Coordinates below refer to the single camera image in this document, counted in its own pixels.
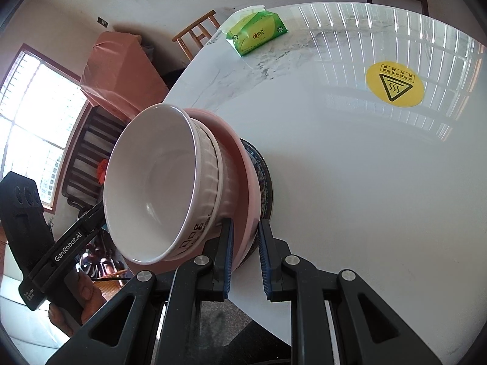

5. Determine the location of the white Rabbit bowl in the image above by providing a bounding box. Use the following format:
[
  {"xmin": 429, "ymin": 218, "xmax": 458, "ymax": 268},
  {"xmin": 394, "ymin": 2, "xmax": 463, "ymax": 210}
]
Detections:
[{"xmin": 103, "ymin": 104, "xmax": 223, "ymax": 265}]

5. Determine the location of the pink bowl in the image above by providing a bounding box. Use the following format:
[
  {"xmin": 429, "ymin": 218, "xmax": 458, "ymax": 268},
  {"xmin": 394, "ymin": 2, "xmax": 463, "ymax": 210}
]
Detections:
[{"xmin": 139, "ymin": 104, "xmax": 261, "ymax": 273}]

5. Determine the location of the blue white patterned plate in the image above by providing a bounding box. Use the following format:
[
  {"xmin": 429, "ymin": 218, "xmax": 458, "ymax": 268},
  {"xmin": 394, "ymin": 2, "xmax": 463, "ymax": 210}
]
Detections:
[{"xmin": 240, "ymin": 138, "xmax": 273, "ymax": 219}]

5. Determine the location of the white bowl blue cartoon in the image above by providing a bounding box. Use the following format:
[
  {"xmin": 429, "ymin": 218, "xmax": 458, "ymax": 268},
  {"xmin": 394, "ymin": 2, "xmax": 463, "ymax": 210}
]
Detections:
[{"xmin": 192, "ymin": 119, "xmax": 239, "ymax": 233}]

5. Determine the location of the person's left hand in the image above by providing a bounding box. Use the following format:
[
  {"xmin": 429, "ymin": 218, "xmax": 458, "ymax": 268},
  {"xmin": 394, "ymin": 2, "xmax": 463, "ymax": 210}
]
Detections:
[{"xmin": 48, "ymin": 270, "xmax": 107, "ymax": 337}]

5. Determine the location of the dark wooden bench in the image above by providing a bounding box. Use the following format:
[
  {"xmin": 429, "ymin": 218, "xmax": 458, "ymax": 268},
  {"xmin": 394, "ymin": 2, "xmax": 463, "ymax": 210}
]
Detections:
[{"xmin": 61, "ymin": 106, "xmax": 125, "ymax": 214}]

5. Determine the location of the wooden framed window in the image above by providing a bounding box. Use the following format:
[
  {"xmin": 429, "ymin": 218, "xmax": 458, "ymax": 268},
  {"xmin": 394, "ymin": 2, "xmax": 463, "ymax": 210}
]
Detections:
[{"xmin": 1, "ymin": 44, "xmax": 89, "ymax": 214}]

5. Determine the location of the pink cloth covered furniture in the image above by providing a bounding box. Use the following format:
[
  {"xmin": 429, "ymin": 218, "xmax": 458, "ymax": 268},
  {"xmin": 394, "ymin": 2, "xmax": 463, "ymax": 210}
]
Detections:
[{"xmin": 80, "ymin": 31, "xmax": 169, "ymax": 123}]

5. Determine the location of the yellow warning sticker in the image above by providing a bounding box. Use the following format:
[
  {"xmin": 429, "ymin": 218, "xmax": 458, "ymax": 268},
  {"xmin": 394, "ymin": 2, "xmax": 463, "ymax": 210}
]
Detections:
[{"xmin": 366, "ymin": 61, "xmax": 424, "ymax": 108}]

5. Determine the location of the light wooden chair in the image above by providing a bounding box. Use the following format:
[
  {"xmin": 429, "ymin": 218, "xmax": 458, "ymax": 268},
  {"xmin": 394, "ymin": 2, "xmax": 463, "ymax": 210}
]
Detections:
[{"xmin": 172, "ymin": 10, "xmax": 220, "ymax": 61}]

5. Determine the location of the green tissue pack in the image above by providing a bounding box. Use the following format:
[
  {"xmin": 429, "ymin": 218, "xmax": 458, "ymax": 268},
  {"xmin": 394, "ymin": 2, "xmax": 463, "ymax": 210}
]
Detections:
[{"xmin": 220, "ymin": 5, "xmax": 287, "ymax": 57}]

